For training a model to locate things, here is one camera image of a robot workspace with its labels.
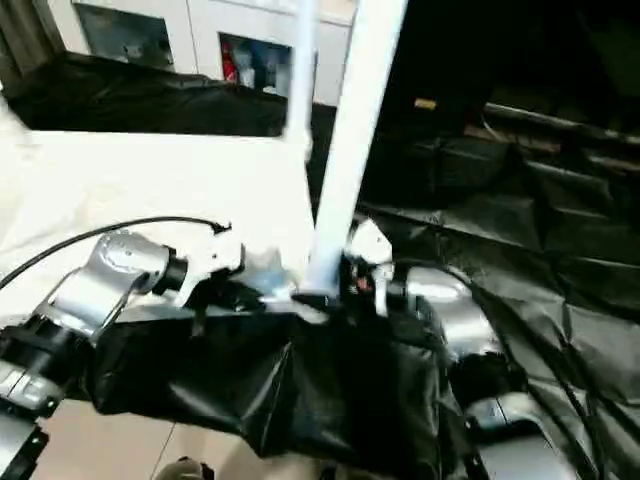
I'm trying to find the grey curtain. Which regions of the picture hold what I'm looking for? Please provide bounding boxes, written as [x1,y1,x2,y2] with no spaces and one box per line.
[0,0,66,85]

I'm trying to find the black left robot foot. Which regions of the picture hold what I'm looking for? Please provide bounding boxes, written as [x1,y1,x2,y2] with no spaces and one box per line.
[159,455,217,480]

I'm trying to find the white plastic table top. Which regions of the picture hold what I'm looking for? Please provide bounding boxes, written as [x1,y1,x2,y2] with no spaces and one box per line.
[0,117,327,327]

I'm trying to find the black left wrist camera cable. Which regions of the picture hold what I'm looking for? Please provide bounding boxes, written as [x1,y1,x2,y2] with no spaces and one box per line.
[0,215,235,292]

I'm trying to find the white blue carton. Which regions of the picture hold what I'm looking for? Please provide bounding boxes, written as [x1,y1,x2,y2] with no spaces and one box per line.
[264,49,292,95]

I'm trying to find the white glass-door cabinet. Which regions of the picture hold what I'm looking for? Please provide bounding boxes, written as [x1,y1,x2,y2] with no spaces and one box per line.
[49,0,360,110]

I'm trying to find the white plastic table leg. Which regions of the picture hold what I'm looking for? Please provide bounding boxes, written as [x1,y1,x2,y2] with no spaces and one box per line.
[283,0,322,152]
[294,0,410,302]

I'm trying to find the black metal rod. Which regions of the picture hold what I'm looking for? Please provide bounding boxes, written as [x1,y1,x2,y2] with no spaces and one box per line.
[484,102,640,147]

